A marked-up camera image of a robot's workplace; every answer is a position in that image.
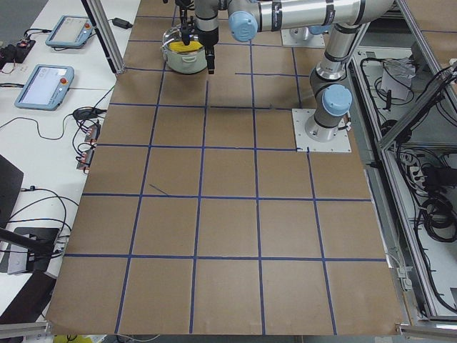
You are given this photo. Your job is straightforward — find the black power adapter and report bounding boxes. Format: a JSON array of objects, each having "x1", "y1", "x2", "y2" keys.
[{"x1": 112, "y1": 17, "x2": 133, "y2": 29}]

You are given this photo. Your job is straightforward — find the black monitor stand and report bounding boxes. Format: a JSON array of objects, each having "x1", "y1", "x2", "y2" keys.
[{"x1": 1, "y1": 227, "x2": 59, "y2": 274}]

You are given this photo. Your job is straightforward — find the upper blue teach pendant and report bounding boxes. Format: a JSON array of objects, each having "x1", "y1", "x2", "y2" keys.
[{"x1": 45, "y1": 15, "x2": 94, "y2": 49}]

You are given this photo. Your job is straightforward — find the lower blue teach pendant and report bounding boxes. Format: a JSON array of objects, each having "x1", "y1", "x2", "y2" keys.
[{"x1": 14, "y1": 64, "x2": 74, "y2": 111}]

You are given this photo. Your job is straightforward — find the usb hub strip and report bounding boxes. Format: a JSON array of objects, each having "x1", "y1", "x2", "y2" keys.
[{"x1": 74, "y1": 121, "x2": 101, "y2": 174}]

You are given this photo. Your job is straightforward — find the black cable bundle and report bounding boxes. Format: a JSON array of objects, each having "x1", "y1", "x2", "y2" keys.
[{"x1": 413, "y1": 194, "x2": 457, "y2": 244}]

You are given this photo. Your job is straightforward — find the blue teach pendant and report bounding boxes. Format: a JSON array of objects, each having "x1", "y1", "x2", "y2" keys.
[
  {"x1": 45, "y1": 15, "x2": 94, "y2": 49},
  {"x1": 14, "y1": 64, "x2": 74, "y2": 111}
]

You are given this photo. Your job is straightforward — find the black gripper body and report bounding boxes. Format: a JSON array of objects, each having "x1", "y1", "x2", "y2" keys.
[
  {"x1": 176, "y1": 0, "x2": 194, "y2": 18},
  {"x1": 198, "y1": 30, "x2": 219, "y2": 61}
]

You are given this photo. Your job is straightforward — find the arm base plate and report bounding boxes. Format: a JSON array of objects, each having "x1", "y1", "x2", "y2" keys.
[
  {"x1": 291, "y1": 109, "x2": 351, "y2": 153},
  {"x1": 281, "y1": 27, "x2": 325, "y2": 49}
]

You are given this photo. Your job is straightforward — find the yellow corn cob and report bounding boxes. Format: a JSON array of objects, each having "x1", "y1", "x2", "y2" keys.
[{"x1": 169, "y1": 41, "x2": 203, "y2": 54}]

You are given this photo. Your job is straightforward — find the aluminium frame post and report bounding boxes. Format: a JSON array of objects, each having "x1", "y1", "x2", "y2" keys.
[{"x1": 81, "y1": 0, "x2": 125, "y2": 75}]

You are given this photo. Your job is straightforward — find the pale green steel pot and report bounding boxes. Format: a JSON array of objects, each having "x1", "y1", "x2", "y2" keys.
[{"x1": 161, "y1": 25, "x2": 207, "y2": 74}]

